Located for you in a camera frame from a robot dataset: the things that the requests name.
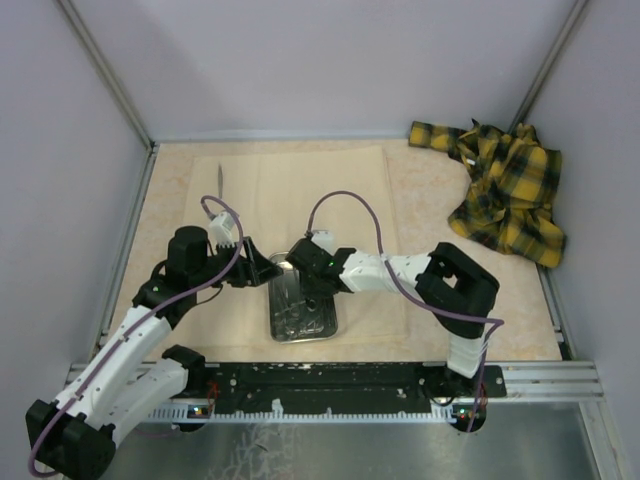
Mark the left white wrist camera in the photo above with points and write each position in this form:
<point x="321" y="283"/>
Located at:
<point x="221" y="227"/>

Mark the steel forceps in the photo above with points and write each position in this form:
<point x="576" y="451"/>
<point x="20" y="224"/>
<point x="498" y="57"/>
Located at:
<point x="286" y="318"/>

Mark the steel tweezers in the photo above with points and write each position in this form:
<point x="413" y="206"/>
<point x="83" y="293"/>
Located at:
<point x="220" y="181"/>

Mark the beige cloth wrap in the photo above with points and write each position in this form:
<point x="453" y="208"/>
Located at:
<point x="277" y="197"/>

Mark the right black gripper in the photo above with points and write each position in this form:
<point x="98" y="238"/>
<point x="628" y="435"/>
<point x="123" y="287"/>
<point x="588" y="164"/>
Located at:
<point x="310" y="291"/>

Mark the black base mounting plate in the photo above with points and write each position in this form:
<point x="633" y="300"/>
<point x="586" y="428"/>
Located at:
<point x="377" y="401"/>

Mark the right aluminium corner post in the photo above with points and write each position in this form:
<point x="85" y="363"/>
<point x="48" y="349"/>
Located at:
<point x="570" y="26"/>

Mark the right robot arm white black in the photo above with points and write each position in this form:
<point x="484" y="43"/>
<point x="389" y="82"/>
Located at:
<point x="446" y="282"/>

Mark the aluminium corner post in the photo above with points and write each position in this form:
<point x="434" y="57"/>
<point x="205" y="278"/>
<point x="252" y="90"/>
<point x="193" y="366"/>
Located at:
<point x="570" y="26"/>
<point x="105" y="71"/>

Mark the left aluminium corner post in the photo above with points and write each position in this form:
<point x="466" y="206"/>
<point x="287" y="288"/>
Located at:
<point x="105" y="71"/>

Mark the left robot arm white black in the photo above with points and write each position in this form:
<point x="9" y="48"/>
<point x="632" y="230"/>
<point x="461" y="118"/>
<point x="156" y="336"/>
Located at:
<point x="77" y="434"/>

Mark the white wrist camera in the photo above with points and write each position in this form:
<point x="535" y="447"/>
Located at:
<point x="323" y="239"/>
<point x="221" y="227"/>

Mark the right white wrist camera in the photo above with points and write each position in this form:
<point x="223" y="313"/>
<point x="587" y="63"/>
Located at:
<point x="323" y="239"/>

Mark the yellow plaid shirt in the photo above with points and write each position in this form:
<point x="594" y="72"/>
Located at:
<point x="514" y="179"/>

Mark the steel instrument tray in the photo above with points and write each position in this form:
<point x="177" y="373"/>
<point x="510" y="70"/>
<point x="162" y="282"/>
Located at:
<point x="290" y="278"/>

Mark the aluminium front rail frame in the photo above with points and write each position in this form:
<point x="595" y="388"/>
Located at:
<point x="529" y="381"/>

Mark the steel surgical scissors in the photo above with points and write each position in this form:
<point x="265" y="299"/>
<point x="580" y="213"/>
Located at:
<point x="312" y="317"/>

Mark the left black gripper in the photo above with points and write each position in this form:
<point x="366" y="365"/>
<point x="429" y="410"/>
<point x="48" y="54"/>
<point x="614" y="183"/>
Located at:
<point x="255" y="269"/>

